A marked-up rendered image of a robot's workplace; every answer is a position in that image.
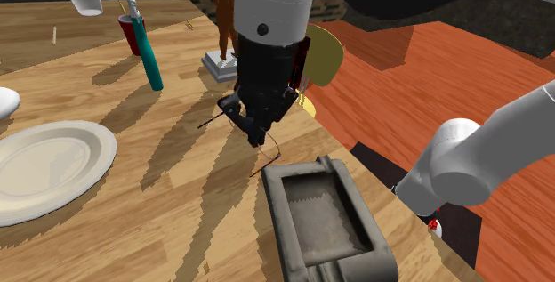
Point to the white rounded object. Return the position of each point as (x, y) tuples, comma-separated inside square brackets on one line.
[(6, 101)]

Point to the white oval plate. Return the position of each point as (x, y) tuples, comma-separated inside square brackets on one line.
[(47, 166)]

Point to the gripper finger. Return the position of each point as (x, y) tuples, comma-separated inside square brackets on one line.
[(234, 107), (287, 99)]

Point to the yellow chair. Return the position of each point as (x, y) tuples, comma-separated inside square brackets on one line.
[(323, 55)]

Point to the brown figure on white base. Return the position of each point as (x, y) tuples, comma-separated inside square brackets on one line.
[(224, 8)]

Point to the grey rectangular tray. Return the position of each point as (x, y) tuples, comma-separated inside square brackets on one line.
[(323, 224)]

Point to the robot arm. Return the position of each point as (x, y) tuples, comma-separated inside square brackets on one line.
[(271, 8)]

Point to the pale small stick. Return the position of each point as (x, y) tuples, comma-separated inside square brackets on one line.
[(54, 36)]

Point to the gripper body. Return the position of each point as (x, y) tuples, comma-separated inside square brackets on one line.
[(264, 73)]

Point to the red cup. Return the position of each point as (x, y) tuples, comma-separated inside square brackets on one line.
[(129, 34)]

